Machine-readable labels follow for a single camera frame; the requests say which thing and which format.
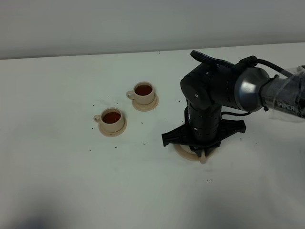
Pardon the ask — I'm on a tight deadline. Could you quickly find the beige cup saucer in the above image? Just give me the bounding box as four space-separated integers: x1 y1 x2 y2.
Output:
132 94 159 112
98 116 127 137

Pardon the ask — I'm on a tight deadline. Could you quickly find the near beige cup saucer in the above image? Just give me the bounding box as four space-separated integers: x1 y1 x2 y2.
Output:
98 116 127 137

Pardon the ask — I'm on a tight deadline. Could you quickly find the far beige teacup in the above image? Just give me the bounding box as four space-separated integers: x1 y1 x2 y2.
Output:
126 82 155 105

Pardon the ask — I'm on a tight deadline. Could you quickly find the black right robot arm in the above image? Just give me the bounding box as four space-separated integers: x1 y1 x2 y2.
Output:
162 51 305 158

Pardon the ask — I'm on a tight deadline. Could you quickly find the far beige cup saucer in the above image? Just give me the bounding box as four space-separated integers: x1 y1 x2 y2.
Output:
132 94 159 112

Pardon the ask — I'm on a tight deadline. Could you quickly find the large beige teapot saucer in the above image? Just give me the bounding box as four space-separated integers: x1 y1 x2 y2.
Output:
173 143 215 162

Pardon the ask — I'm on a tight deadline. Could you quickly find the near beige teacup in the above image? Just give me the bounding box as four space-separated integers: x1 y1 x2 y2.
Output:
93 107 123 124

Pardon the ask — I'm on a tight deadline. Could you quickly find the beige teacup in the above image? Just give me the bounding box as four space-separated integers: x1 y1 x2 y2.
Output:
93 107 123 124
126 82 155 105

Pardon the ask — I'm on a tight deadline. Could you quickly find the beige ceramic teapot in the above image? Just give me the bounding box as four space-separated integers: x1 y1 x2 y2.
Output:
191 150 215 164

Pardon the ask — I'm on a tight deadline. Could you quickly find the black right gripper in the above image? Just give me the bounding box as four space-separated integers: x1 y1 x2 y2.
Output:
162 102 245 158

